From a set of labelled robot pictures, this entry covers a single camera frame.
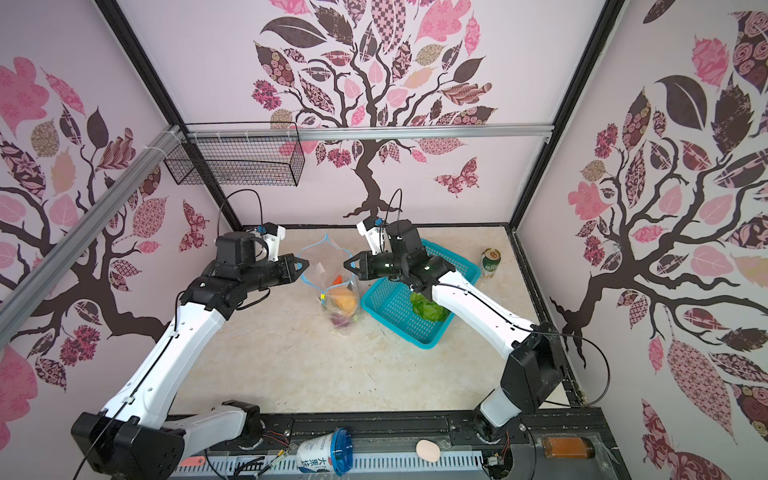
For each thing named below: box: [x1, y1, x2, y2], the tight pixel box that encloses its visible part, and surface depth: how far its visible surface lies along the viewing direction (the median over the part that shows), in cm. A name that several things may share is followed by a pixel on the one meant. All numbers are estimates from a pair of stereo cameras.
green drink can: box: [480, 248, 502, 279], surface depth 100 cm
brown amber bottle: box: [542, 436, 595, 459], surface depth 71 cm
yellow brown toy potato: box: [328, 286, 356, 313], surface depth 81 cm
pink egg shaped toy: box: [416, 439, 441, 462], surface depth 71 cm
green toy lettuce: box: [410, 292, 451, 322], surface depth 94 cm
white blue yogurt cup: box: [296, 428, 353, 477], surface depth 66 cm
